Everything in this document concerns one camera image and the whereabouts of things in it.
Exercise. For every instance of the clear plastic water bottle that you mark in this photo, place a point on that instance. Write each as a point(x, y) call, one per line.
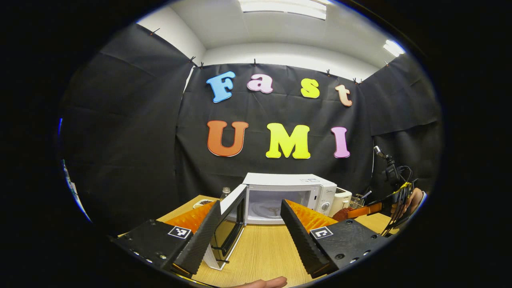
point(225, 193)

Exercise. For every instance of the white microwave oven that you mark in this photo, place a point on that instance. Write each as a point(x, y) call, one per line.
point(288, 180)

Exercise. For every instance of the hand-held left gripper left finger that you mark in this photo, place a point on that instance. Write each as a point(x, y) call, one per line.
point(200, 240)

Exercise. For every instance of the brown meat slice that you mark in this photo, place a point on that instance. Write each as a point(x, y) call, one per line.
point(342, 214)

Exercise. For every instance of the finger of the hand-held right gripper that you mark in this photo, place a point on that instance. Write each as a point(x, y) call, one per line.
point(366, 210)

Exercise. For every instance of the cream toaster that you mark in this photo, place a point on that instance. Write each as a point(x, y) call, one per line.
point(343, 198)

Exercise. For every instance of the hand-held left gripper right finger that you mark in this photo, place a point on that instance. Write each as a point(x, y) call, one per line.
point(304, 240)

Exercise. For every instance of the black backdrop cloth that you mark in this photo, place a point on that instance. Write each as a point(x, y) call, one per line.
point(120, 140)

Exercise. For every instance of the glass turntable plate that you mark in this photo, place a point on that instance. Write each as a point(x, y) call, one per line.
point(272, 208)

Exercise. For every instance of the ceiling light panel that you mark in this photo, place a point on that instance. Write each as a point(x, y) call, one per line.
point(394, 48)

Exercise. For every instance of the small white plate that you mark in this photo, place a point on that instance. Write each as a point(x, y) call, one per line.
point(202, 204)

